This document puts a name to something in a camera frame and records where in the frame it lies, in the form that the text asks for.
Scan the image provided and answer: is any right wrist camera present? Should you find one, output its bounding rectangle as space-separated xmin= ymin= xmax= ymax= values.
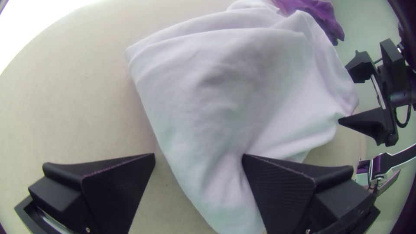
xmin=389 ymin=89 xmax=416 ymax=111

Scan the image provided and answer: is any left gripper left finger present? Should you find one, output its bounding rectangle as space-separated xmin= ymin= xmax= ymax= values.
xmin=27 ymin=153 xmax=156 ymax=234

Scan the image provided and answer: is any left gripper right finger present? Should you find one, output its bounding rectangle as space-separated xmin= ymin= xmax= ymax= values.
xmin=242 ymin=153 xmax=375 ymax=234

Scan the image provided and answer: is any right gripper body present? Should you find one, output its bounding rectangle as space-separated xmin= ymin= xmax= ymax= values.
xmin=370 ymin=38 xmax=412 ymax=110

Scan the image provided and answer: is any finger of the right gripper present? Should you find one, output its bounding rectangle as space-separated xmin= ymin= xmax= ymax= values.
xmin=344 ymin=49 xmax=377 ymax=84
xmin=338 ymin=107 xmax=400 ymax=147

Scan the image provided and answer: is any black cable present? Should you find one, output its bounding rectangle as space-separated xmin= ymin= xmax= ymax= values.
xmin=393 ymin=104 xmax=413 ymax=129

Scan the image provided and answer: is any grey t-shirt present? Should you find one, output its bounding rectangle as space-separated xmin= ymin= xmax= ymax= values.
xmin=124 ymin=0 xmax=360 ymax=234

